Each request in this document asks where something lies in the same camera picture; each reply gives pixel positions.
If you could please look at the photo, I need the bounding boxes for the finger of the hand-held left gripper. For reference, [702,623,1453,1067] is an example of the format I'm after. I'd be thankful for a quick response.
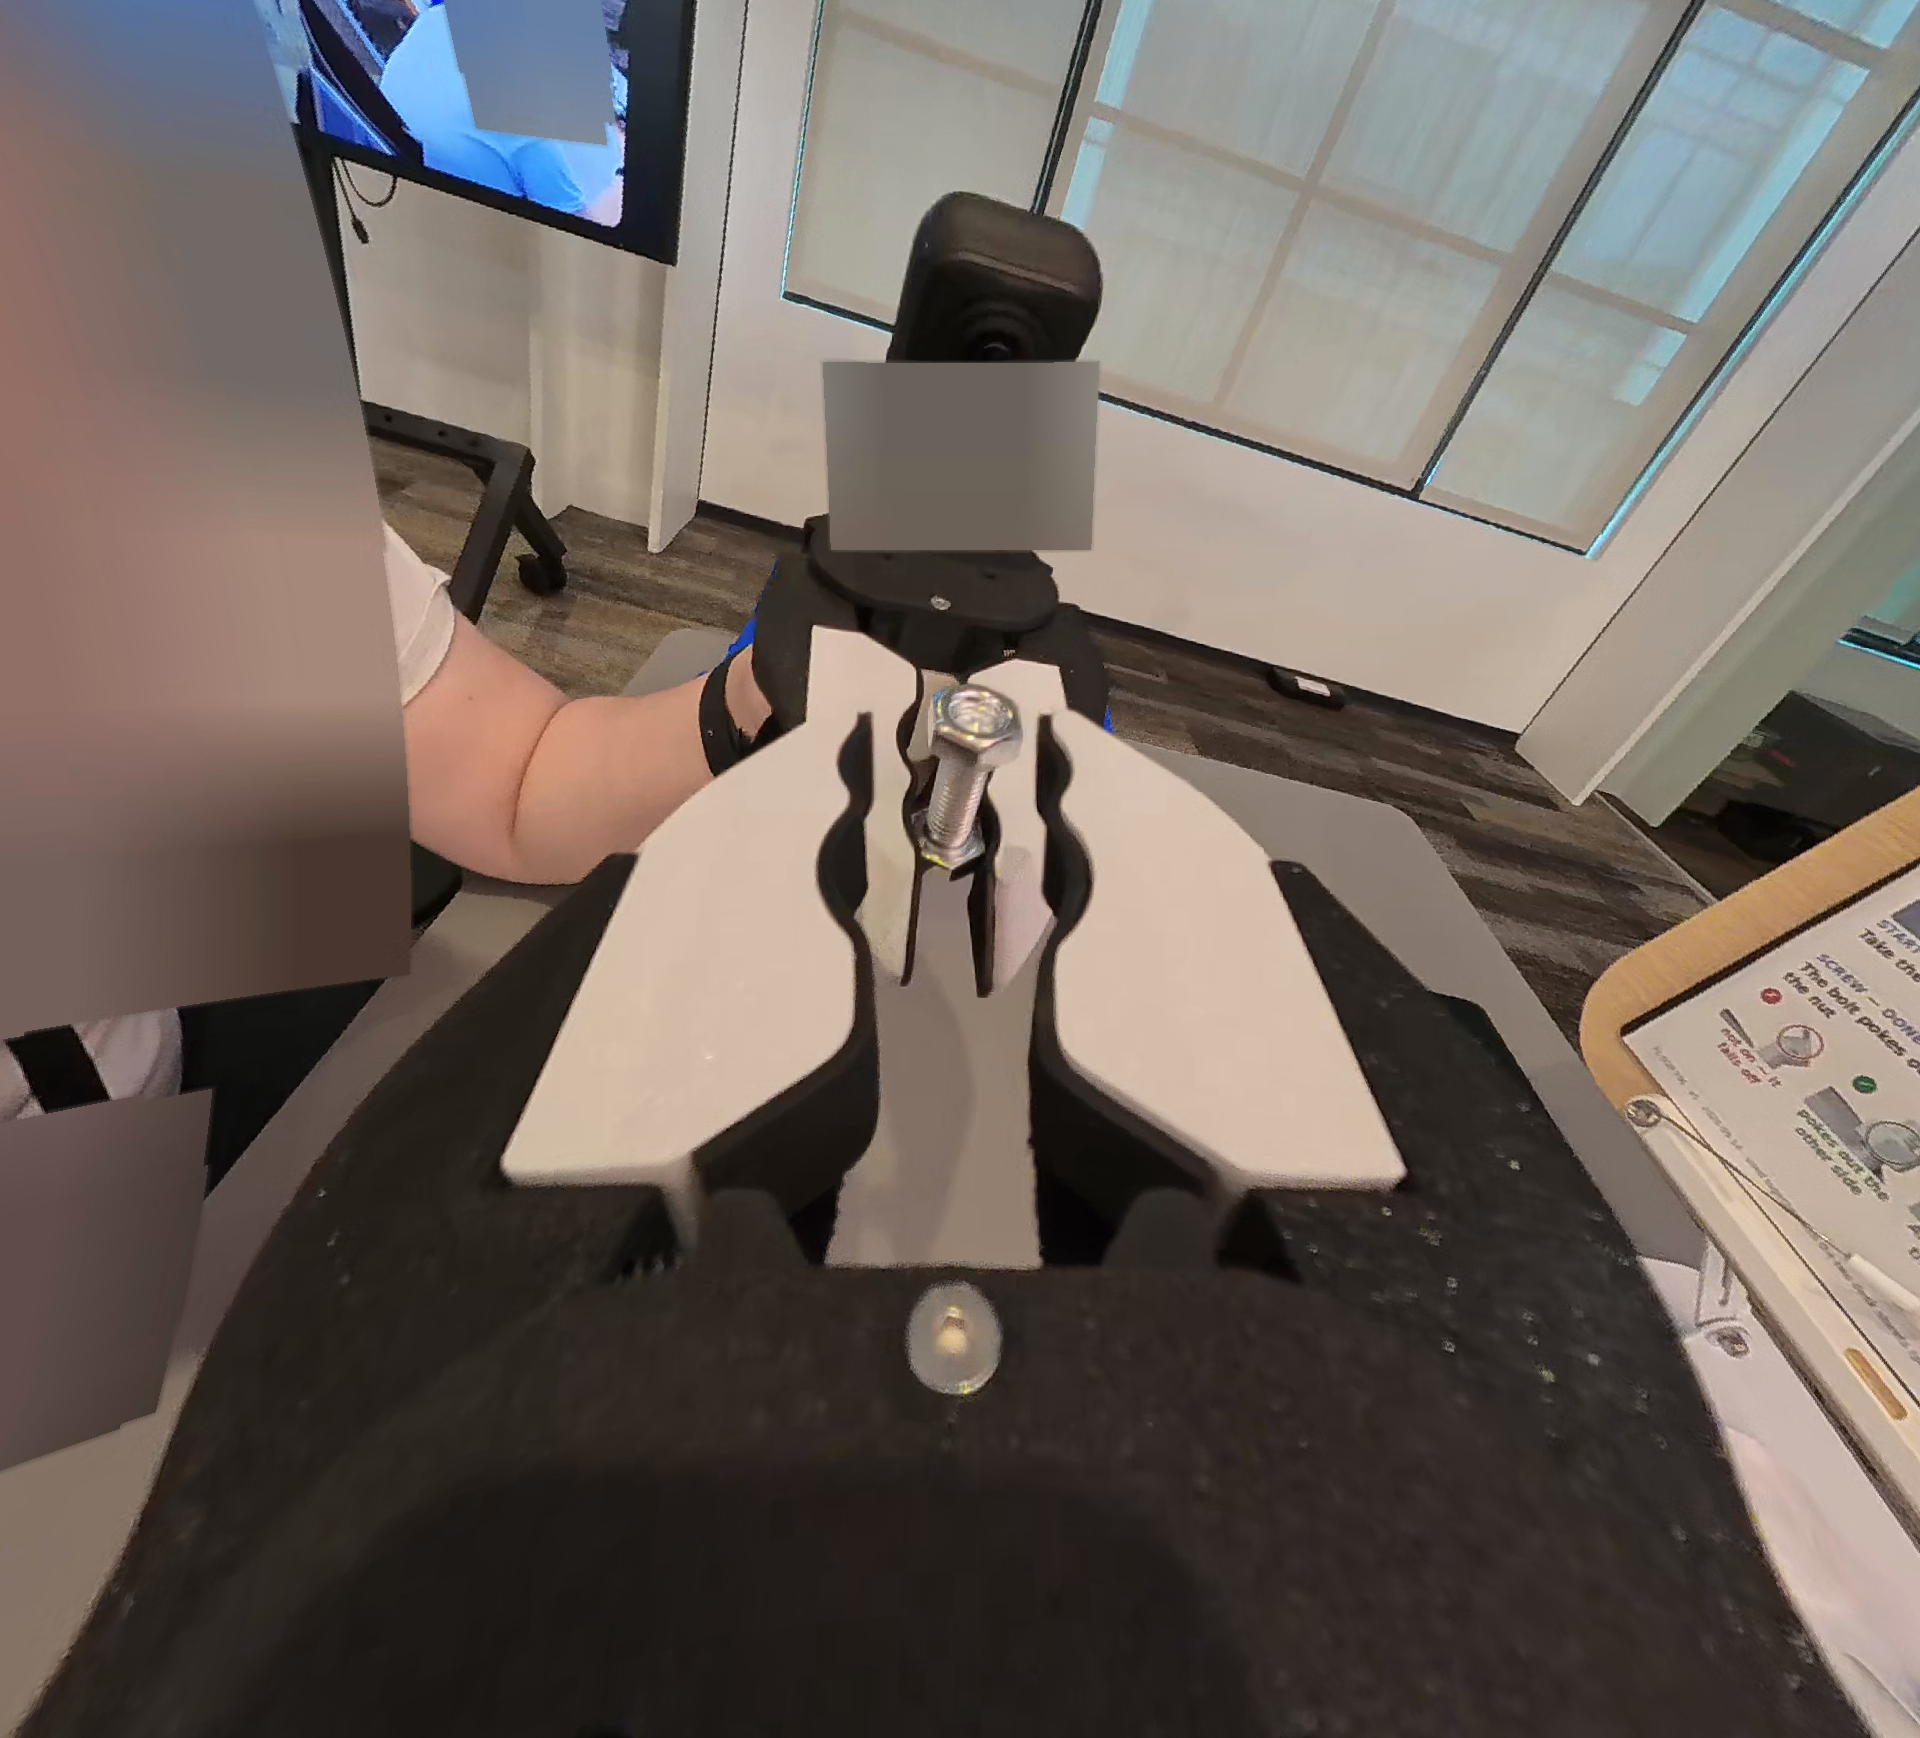
[971,659,1087,1001]
[810,624,927,990]

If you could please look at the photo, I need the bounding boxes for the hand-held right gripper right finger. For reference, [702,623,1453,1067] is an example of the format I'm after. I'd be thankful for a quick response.
[1032,712,1409,1263]

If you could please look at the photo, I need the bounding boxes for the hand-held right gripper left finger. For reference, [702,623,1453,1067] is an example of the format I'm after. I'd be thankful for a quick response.
[499,712,883,1263]

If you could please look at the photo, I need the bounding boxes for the steel hex bolt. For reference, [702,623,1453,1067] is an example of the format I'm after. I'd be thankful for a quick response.
[906,694,1000,873]

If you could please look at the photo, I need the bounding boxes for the person's left forearm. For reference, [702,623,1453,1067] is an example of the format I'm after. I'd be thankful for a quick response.
[511,680,753,887]

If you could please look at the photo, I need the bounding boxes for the black rolling stand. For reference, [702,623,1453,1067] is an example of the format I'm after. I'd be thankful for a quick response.
[293,118,575,624]

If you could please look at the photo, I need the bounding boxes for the printed instruction sheet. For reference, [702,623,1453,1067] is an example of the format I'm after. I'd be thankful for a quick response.
[1623,870,1920,1515]

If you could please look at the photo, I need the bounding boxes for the white page holder bar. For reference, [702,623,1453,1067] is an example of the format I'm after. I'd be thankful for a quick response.
[1628,1094,1920,1439]

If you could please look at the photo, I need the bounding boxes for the white framed glass window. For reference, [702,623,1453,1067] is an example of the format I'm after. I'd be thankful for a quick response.
[781,0,1920,554]

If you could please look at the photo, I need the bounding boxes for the dark grey waste bin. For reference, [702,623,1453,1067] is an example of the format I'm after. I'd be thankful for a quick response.
[1695,691,1920,870]

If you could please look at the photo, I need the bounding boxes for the white stand base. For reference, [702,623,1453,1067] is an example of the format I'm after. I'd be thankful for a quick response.
[1636,1250,1920,1738]

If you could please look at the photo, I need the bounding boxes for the black chest strap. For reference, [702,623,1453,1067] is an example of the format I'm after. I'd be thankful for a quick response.
[5,1025,111,1110]

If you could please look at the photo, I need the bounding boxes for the wall display screen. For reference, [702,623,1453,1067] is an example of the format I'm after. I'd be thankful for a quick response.
[202,0,710,265]

